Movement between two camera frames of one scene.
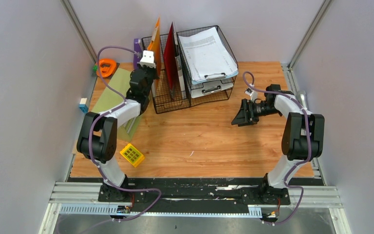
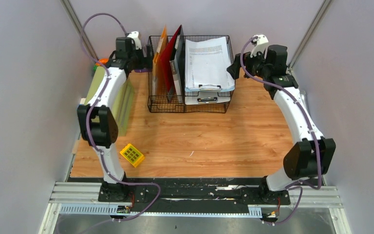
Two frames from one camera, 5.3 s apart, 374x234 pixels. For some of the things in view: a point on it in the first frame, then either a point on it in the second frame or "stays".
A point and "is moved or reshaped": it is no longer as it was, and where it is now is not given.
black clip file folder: [180, 87] is moved or reshaped
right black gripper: [245, 116] to [234, 68]
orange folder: [155, 45] to [158, 88]
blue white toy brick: [83, 105] stays
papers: [206, 54] is moved or reshaped
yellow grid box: [132, 155] stays
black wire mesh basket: [192, 66] is moved or reshaped
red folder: [169, 65] is moved or reshaped
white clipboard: [211, 87] to [206, 97]
